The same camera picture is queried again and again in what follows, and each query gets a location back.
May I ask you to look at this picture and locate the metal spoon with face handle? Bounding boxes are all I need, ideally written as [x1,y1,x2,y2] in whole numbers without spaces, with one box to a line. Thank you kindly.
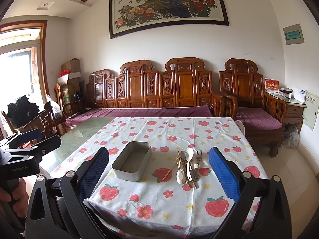
[180,151,199,189]

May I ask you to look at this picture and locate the metal fork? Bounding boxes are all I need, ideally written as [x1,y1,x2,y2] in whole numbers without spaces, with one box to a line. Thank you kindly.
[196,149,202,162]

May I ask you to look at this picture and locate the white plastic soup spoon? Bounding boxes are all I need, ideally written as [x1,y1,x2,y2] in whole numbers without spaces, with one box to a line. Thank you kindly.
[185,148,194,182]

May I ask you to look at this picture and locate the brown chopstick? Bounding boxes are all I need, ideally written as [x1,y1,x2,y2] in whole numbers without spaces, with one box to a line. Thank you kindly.
[177,151,192,189]

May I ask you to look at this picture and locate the light wooden chopstick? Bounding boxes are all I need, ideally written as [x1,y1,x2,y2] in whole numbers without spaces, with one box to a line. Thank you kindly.
[162,156,179,181]

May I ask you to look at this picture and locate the cream plastic spoon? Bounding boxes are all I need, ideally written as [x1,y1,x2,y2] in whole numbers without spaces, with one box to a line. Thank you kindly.
[176,168,185,184]

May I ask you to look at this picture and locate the person's left hand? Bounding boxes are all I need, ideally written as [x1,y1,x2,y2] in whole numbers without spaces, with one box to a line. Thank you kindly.
[0,178,29,218]

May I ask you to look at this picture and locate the metal rectangular tray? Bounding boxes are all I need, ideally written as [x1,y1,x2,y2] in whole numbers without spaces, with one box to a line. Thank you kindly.
[112,141,152,182]

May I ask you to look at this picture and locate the dark wooden dining chair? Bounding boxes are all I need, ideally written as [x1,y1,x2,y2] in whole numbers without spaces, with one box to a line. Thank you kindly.
[2,97,67,141]

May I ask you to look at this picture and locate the purple armchair cushion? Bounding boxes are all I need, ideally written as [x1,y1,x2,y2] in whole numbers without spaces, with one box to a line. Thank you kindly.
[235,107,282,131]

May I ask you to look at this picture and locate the floral strawberry tablecloth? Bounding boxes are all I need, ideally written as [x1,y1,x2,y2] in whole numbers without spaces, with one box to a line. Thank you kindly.
[51,117,267,238]

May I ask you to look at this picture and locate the carved wooden armchair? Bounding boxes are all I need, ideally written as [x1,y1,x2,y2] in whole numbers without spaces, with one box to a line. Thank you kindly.
[219,58,284,157]

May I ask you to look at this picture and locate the clear plastic bag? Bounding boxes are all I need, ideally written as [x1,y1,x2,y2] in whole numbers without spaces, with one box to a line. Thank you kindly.
[282,124,299,148]

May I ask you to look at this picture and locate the purple sofa cushion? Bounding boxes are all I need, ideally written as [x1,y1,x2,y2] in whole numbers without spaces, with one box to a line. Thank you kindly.
[66,105,213,126]

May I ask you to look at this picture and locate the stacked cardboard boxes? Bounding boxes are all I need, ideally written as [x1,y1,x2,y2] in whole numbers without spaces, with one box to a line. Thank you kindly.
[57,58,81,104]

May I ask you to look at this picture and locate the wooden side table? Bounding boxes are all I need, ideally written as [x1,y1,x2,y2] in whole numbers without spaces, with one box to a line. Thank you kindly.
[264,92,307,133]

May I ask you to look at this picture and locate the red card stand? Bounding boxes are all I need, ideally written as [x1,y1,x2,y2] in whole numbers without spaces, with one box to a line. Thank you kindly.
[265,78,280,94]

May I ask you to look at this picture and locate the long carved wooden sofa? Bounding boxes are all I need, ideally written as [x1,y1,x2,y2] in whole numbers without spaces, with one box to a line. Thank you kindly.
[85,57,224,117]

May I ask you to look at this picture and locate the white router box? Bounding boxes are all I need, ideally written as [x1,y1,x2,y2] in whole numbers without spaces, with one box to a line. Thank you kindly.
[293,88,307,104]

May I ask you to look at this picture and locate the peacock flower framed painting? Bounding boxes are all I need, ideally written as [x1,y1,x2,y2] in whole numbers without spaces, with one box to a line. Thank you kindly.
[109,0,229,39]

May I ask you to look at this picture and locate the grey wall electrical panel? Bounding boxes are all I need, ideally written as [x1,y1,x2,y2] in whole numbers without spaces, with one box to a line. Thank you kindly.
[283,24,304,45]

